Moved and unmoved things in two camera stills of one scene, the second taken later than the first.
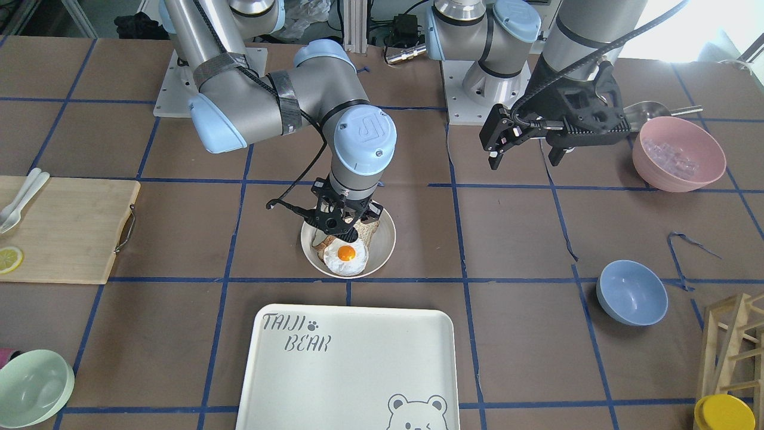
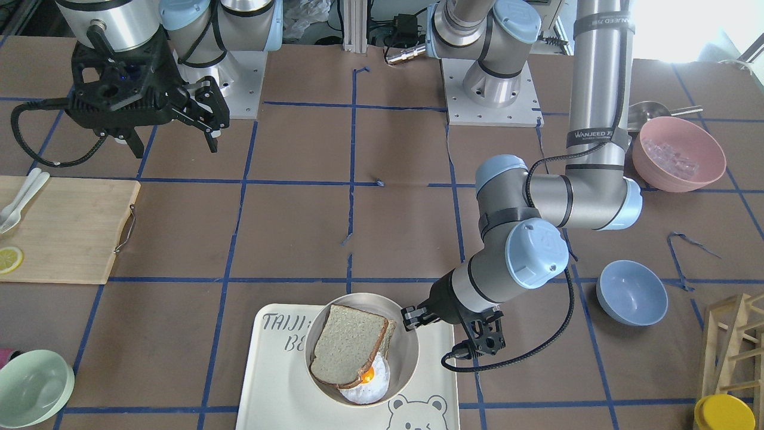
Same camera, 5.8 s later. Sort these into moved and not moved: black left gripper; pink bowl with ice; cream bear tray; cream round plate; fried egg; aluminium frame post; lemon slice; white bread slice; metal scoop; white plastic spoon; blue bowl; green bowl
Moved: white bread slice; black left gripper; fried egg; cream round plate
Not moved: lemon slice; blue bowl; white plastic spoon; aluminium frame post; green bowl; cream bear tray; pink bowl with ice; metal scoop
